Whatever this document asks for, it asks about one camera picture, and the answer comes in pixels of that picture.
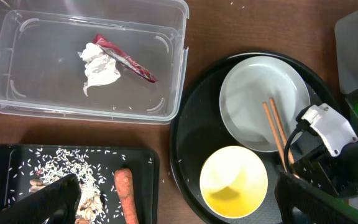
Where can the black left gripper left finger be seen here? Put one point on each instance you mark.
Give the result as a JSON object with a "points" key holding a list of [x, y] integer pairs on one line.
{"points": [[55, 203]]}

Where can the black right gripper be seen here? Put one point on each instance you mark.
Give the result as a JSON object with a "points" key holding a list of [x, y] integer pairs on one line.
{"points": [[336, 176]]}

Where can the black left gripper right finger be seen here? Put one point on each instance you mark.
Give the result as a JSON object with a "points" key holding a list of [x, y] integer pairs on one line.
{"points": [[316, 205]]}

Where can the yellow bowl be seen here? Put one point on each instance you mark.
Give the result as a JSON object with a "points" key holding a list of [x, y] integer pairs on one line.
{"points": [[233, 182]]}

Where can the orange carrot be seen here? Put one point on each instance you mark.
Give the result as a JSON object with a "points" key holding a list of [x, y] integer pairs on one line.
{"points": [[123, 181]]}

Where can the wooden chopstick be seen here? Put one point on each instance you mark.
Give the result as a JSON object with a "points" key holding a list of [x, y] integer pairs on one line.
{"points": [[280, 128], [275, 135]]}

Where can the white tissue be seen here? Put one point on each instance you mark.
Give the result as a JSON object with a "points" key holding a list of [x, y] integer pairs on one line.
{"points": [[100, 68]]}

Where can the red snack wrapper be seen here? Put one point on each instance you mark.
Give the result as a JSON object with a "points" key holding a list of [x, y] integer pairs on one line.
{"points": [[123, 58]]}

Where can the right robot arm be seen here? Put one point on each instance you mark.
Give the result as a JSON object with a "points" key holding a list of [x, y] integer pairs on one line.
{"points": [[352, 101]]}

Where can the grey dishwasher rack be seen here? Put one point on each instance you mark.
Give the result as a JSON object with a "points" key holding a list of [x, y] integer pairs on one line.
{"points": [[346, 35]]}

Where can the black rectangular tray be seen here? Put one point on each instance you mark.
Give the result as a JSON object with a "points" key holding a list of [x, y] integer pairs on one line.
{"points": [[95, 167]]}

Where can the grey round plate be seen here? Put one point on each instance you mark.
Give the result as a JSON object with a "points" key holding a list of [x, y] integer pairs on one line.
{"points": [[247, 86]]}

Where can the round black serving tray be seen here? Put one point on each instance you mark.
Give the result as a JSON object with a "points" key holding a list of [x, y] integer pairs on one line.
{"points": [[198, 131]]}

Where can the clear plastic bin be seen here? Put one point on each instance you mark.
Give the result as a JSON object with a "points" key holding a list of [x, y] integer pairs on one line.
{"points": [[43, 75]]}

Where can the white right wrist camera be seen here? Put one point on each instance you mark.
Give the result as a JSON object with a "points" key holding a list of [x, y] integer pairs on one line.
{"points": [[335, 130]]}

